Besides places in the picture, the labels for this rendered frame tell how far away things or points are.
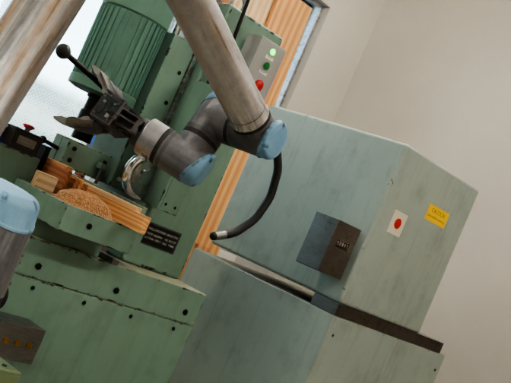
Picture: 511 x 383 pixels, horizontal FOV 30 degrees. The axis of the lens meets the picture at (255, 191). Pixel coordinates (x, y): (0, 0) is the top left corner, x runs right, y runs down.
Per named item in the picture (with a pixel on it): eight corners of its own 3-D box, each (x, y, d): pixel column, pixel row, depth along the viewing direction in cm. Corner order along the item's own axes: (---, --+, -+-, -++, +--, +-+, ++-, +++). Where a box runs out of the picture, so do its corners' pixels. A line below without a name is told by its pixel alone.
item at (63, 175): (12, 172, 237) (23, 149, 237) (17, 173, 238) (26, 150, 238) (58, 195, 221) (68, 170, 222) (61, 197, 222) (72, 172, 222)
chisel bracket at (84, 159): (42, 163, 238) (56, 132, 238) (85, 181, 248) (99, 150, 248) (57, 170, 232) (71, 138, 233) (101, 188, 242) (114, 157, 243)
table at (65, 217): (-94, 150, 242) (-85, 129, 242) (5, 188, 263) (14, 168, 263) (21, 216, 199) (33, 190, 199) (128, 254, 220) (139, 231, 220)
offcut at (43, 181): (33, 186, 217) (40, 171, 217) (30, 183, 220) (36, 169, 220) (52, 193, 219) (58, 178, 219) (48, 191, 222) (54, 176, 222)
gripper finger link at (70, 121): (49, 109, 213) (90, 108, 213) (54, 118, 219) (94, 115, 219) (49, 123, 212) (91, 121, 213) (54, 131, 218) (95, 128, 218)
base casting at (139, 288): (-69, 217, 242) (-54, 184, 243) (102, 273, 283) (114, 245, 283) (15, 273, 210) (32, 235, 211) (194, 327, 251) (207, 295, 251)
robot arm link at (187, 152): (218, 162, 220) (194, 197, 217) (173, 134, 221) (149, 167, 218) (220, 148, 211) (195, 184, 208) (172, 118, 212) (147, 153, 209)
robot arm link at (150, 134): (172, 134, 220) (149, 168, 219) (155, 123, 221) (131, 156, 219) (169, 122, 212) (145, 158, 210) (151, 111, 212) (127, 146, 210)
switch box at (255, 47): (223, 87, 251) (248, 32, 252) (249, 101, 258) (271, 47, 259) (239, 91, 247) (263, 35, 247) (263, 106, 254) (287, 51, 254)
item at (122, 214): (21, 173, 250) (28, 159, 250) (28, 175, 251) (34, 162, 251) (138, 232, 212) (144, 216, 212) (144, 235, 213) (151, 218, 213)
